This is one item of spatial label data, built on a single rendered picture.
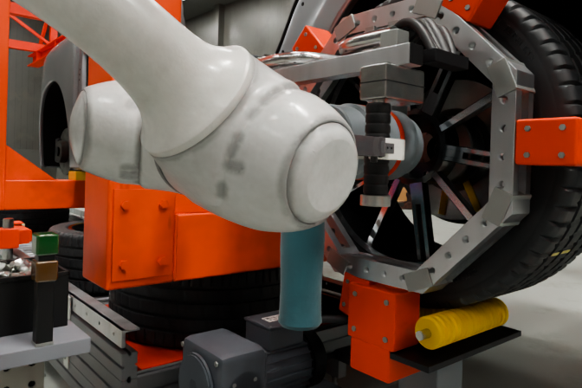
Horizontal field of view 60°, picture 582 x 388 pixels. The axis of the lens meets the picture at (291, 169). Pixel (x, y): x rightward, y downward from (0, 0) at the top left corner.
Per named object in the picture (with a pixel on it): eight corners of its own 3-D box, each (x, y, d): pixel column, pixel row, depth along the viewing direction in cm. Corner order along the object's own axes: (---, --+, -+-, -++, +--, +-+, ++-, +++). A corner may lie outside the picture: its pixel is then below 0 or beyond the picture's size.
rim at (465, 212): (423, 286, 127) (632, 208, 93) (361, 299, 112) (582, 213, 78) (359, 114, 145) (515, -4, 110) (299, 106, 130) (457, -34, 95)
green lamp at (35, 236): (59, 255, 95) (60, 233, 95) (35, 256, 93) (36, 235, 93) (53, 251, 98) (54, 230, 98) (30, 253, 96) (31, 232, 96)
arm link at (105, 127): (192, 177, 60) (256, 201, 50) (52, 176, 50) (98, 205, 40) (201, 87, 59) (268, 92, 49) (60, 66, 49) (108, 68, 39)
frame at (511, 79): (528, 311, 82) (539, -24, 81) (508, 318, 78) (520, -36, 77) (306, 257, 123) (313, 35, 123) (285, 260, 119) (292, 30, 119)
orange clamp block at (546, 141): (535, 165, 83) (596, 166, 76) (513, 164, 78) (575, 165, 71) (537, 123, 83) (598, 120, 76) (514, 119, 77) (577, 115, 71)
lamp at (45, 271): (58, 281, 95) (59, 260, 95) (35, 283, 93) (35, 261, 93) (52, 277, 98) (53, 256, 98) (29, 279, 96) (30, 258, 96)
